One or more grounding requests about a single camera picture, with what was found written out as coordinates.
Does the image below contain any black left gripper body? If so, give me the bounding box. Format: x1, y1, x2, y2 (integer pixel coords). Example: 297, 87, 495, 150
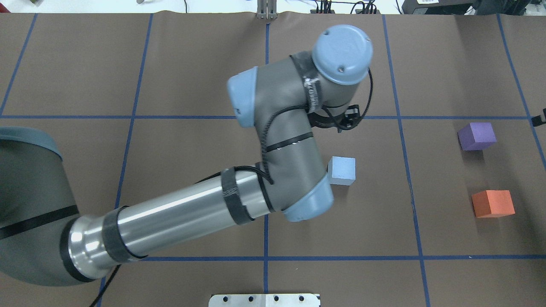
308, 104, 361, 132

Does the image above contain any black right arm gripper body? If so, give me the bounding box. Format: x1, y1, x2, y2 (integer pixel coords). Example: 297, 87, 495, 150
531, 109, 546, 127

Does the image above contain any light blue foam block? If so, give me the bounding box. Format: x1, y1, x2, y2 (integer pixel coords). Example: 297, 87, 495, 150
327, 156, 356, 186

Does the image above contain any purple foam block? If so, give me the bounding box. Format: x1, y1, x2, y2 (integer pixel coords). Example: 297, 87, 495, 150
457, 122, 497, 151

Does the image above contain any orange foam block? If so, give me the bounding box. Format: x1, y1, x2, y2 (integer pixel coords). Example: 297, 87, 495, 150
471, 190, 515, 218

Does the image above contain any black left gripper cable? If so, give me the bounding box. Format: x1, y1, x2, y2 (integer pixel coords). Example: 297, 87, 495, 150
260, 68, 374, 184

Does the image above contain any aluminium frame post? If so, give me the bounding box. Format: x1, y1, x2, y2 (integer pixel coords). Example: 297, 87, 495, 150
256, 0, 278, 21

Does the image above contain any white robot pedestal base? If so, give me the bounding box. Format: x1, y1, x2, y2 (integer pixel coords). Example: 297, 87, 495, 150
208, 293, 321, 307

